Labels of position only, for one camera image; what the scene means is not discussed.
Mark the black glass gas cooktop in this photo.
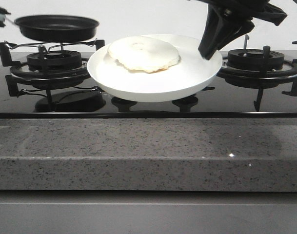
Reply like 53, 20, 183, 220
0, 59, 297, 119

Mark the fried egg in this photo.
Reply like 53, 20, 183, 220
107, 36, 180, 73

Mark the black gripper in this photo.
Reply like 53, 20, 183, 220
198, 0, 287, 60

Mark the black right pan support grate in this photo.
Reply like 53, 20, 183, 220
206, 34, 297, 112

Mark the grey cabinet front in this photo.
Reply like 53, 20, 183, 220
0, 191, 297, 234

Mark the black frying pan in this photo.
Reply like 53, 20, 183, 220
7, 14, 99, 42

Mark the black right gas burner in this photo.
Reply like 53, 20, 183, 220
227, 49, 285, 71

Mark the black gas burner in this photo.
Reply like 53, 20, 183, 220
27, 50, 82, 71
227, 49, 285, 71

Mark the black left gas burner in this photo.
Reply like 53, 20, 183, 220
27, 50, 82, 71

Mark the white round plate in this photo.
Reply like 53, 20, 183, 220
87, 34, 222, 102

